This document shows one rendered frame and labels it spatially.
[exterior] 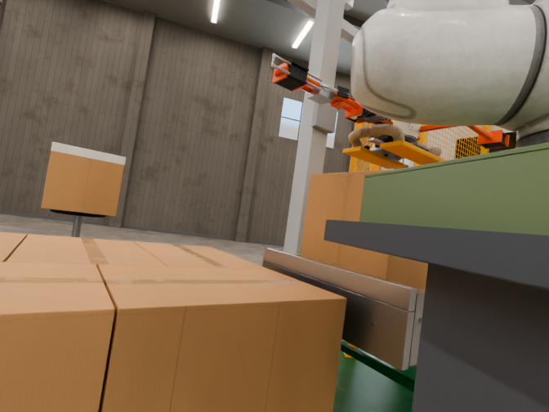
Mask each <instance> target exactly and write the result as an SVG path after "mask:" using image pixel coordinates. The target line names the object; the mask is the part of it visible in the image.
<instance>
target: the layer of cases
mask: <svg viewBox="0 0 549 412"><path fill-rule="evenodd" d="M346 300H347V299H346V298H344V297H342V296H340V295H337V294H335V293H331V292H329V291H327V290H324V289H321V288H318V287H316V286H314V285H311V284H307V283H305V282H303V281H300V280H297V279H294V278H292V277H290V276H287V275H284V274H281V273H278V272H277V271H272V270H270V269H268V268H265V267H263V266H259V265H257V264H255V263H252V262H249V261H246V260H244V259H242V258H239V257H236V256H233V255H231V254H228V253H225V252H222V251H220V250H218V249H214V248H212V247H205V246H193V245H182V244H160V243H147V242H136V241H135V242H133V241H124V240H102V239H89V238H78V237H66V236H54V235H32V234H29V235H28V236H27V234H20V233H8V232H0V412H333V404H334V397H335V391H336V384H337V371H338V365H339V358H340V351H341V339H342V333H343V326H344V319H345V313H346Z"/></svg>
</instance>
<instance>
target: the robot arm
mask: <svg viewBox="0 0 549 412"><path fill-rule="evenodd" d="M350 85H351V94H352V96H353V98H354V99H355V100H356V101H358V102H359V104H360V105H361V106H362V107H363V108H365V109H366V110H368V111H369V112H367V113H366V114H365V113H364V112H363V113H362V114H359V115H356V116H352V117H349V118H351V119H359V120H361V119H364V121H365V122H367V123H375V122H380V121H388V122H390V121H391V119H393V120H396V121H400V122H404V123H416V124H425V125H436V126H477V125H495V126H498V127H500V128H504V129H506V130H508V131H512V132H516V148H520V147H525V146H533V145H538V144H542V143H548V142H549V0H536V1H535V2H534V3H533V4H532V5H510V4H509V0H390V1H389V2H388V5H387V9H383V10H380V11H378V12H376V13H375V14H374V15H373V16H371V17H370V18H369V19H368V20H367V21H366V22H365V23H364V24H363V25H362V26H361V28H360V31H359V32H358V33H357V34H356V36H355V38H354V41H353V44H352V51H351V66H350ZM375 115H378V116H375Z"/></svg>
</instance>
